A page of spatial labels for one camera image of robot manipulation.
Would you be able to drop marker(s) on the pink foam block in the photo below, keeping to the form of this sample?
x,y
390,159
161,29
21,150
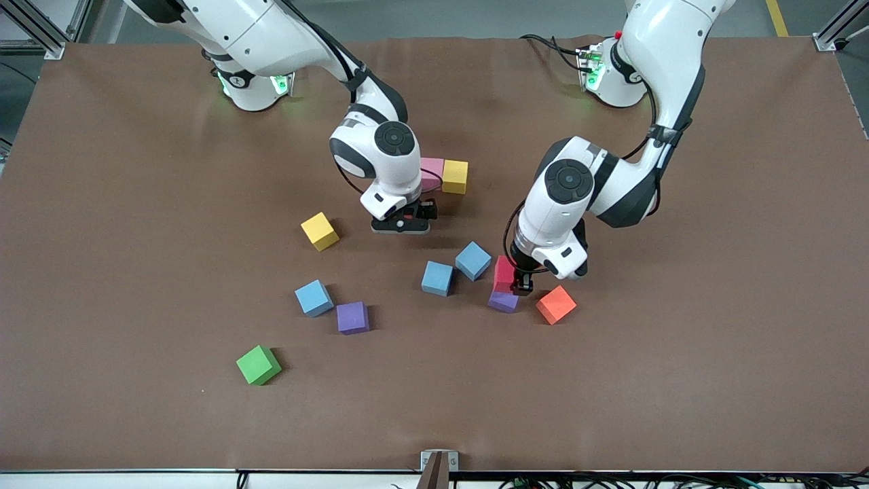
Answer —
x,y
432,173

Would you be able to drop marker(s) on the orange foam block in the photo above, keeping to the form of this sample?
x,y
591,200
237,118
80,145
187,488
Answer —
x,y
556,305

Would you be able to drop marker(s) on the yellow foam block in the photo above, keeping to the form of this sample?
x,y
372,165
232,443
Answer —
x,y
454,176
319,231

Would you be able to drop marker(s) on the blue foam block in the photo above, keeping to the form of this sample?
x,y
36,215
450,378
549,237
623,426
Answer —
x,y
437,278
313,298
473,261

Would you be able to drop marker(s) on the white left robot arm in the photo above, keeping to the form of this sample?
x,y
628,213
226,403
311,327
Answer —
x,y
662,68

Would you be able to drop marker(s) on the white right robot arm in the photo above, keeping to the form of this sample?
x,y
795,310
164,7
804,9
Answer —
x,y
271,30

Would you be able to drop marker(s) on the purple foam block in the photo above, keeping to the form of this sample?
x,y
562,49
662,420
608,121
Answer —
x,y
502,302
352,318

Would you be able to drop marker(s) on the brown table cover sheet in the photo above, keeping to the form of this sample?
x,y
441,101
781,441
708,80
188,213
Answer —
x,y
679,380

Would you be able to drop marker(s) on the green foam block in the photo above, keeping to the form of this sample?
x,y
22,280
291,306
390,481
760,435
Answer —
x,y
258,365

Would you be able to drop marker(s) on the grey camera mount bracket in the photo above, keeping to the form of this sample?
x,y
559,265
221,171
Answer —
x,y
439,468

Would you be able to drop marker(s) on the aluminium frame profile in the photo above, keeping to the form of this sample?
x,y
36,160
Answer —
x,y
831,37
51,47

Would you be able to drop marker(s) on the white table edge rail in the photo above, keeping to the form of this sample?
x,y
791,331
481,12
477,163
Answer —
x,y
102,481

